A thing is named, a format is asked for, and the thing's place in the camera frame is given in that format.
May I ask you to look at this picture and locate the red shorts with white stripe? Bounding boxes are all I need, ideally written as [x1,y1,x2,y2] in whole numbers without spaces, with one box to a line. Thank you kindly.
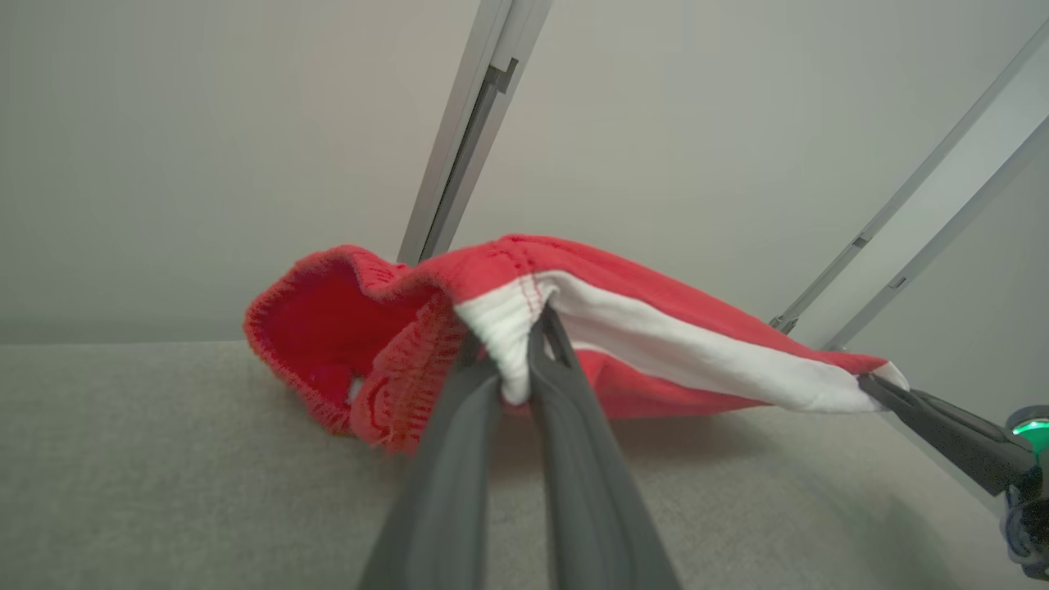
[243,234,910,456]

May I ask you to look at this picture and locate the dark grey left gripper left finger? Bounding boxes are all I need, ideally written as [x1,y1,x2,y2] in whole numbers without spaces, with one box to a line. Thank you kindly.
[358,326,503,590]

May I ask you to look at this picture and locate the grey aluminium post with slot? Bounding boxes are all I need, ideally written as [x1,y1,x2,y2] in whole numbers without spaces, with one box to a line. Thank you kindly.
[397,0,554,267]

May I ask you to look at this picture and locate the grey aluminium frame rail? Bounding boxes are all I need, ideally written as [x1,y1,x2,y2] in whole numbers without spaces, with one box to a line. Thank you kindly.
[820,115,1049,353]
[769,20,1049,333]

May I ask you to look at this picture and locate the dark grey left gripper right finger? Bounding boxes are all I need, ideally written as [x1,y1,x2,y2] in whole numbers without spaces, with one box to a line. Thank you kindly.
[527,307,681,590]

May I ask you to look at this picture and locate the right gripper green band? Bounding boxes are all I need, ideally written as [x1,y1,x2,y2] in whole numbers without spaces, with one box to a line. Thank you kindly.
[856,374,1049,579]

